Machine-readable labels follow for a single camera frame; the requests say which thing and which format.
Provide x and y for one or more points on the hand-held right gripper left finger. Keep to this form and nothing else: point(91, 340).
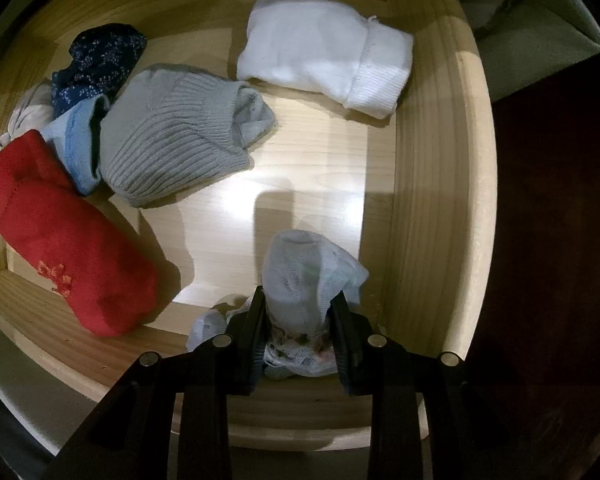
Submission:
point(255, 330)

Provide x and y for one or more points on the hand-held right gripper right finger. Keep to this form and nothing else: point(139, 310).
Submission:
point(342, 340)

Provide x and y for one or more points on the pale blue patterned sock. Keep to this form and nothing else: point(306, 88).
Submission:
point(300, 280)

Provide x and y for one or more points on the grey-fronted wooden drawer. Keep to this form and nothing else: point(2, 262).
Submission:
point(300, 170)

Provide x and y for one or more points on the grey sock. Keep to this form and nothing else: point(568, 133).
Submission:
point(170, 135)

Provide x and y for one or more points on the red underwear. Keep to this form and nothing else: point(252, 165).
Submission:
point(55, 240)

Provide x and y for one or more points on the light blue sock bundle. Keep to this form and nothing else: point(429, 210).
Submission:
point(77, 145)

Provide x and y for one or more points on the white sock bundle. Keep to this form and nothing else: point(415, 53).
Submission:
point(310, 50)

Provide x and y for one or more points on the dark blue sock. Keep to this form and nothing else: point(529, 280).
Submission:
point(95, 70)

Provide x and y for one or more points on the small off-white underwear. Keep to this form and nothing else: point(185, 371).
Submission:
point(30, 110)

